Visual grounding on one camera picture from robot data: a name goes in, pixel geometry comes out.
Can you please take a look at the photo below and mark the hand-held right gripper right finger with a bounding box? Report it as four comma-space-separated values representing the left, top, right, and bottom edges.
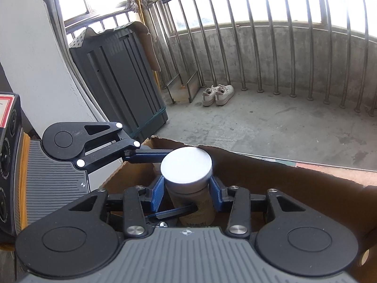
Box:
209, 177, 307, 239

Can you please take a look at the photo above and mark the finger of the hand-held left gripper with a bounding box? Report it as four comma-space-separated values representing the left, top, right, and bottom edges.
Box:
146, 204, 197, 222
75, 121, 175, 171

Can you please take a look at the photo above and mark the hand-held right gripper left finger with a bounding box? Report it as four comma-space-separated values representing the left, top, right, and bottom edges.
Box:
68, 176, 165, 239

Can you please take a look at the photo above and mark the white lidded plastic bottle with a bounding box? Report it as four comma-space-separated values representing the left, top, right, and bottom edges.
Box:
160, 146, 215, 227

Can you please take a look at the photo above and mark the brown cardboard box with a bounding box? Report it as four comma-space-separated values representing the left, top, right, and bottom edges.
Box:
98, 136, 377, 283

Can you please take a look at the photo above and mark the dark grey plastic cabinet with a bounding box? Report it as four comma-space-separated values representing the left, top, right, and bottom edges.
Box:
69, 22, 169, 142

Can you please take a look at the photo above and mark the white sneaker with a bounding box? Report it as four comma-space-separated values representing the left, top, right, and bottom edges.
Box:
202, 87, 217, 107
214, 84, 235, 106

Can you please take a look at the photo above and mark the colourful printed mat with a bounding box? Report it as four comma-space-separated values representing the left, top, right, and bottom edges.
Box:
272, 158, 377, 187

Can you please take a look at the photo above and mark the brown cardboard sheet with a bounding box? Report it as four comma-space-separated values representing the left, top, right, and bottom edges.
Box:
138, 24, 160, 72

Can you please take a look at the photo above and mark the perforated grey board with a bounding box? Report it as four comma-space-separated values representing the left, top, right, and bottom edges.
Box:
69, 27, 92, 49

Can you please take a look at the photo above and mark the metal balcony railing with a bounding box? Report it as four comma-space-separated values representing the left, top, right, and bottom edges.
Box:
63, 0, 377, 115

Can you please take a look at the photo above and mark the green strap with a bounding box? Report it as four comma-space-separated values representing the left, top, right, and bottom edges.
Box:
129, 108, 167, 138

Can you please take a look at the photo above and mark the metal shelf frame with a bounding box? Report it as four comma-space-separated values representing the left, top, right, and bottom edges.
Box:
163, 70, 202, 104

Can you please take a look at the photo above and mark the metal window frame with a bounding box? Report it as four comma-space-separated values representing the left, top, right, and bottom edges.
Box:
49, 0, 102, 28

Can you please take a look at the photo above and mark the mop with yellow handle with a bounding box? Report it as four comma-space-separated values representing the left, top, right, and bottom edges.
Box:
127, 0, 162, 90

